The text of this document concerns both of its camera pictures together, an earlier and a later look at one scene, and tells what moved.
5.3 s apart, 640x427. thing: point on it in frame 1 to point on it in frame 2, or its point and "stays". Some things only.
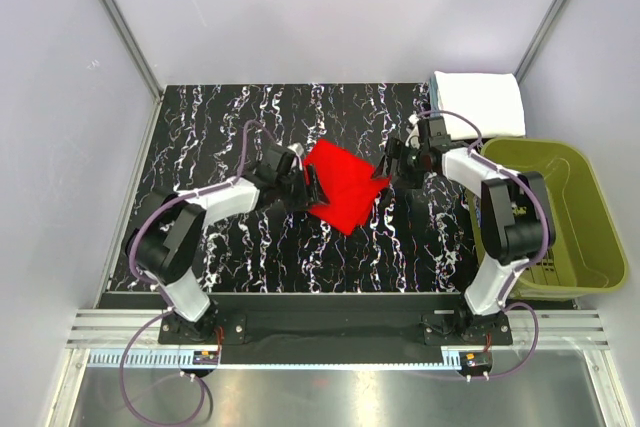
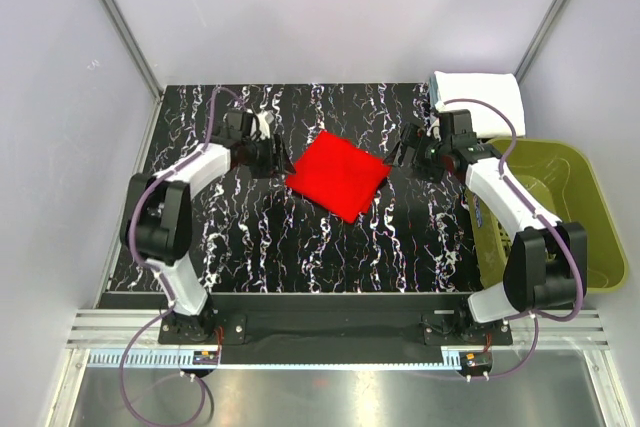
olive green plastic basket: x=587 y=254 stays
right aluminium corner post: x=553 y=14 stays
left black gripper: x=312 y=194 to x=281 y=159
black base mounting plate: x=342 y=321 stays
